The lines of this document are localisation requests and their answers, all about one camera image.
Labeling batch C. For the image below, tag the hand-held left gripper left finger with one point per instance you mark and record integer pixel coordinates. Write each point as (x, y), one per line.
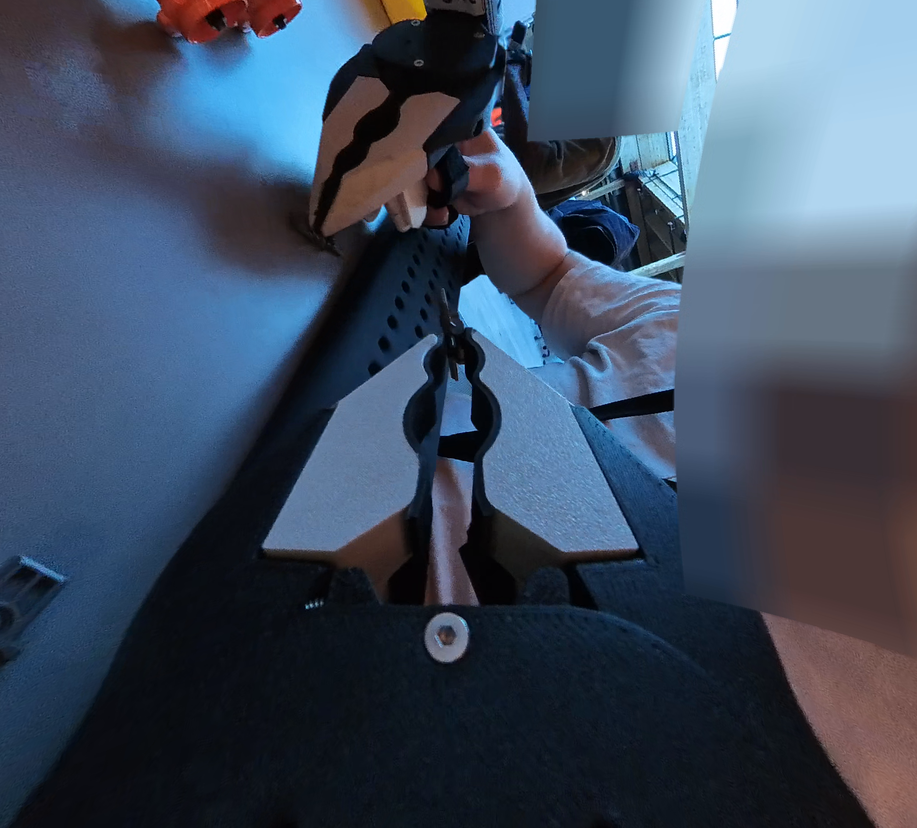
(344, 469)

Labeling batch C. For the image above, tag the person's right hand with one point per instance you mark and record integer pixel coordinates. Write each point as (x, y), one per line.
(498, 179)

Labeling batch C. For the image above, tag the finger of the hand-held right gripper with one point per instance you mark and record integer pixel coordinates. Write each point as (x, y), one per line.
(351, 118)
(401, 147)

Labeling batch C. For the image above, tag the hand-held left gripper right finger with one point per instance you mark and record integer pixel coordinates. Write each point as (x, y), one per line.
(544, 469)

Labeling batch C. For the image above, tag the person's left forearm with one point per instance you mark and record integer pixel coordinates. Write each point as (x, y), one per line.
(860, 699)

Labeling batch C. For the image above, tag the person's right forearm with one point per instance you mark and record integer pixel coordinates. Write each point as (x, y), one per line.
(516, 254)

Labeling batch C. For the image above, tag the black perforated panel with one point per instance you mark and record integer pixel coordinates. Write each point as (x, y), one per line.
(408, 290)

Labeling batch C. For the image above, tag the rows of grey track links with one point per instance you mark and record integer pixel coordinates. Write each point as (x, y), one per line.
(25, 591)

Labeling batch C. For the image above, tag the grey desk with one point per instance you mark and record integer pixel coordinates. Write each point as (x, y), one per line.
(143, 269)

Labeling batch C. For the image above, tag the grey track link piece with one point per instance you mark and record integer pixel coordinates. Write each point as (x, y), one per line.
(322, 240)
(453, 333)

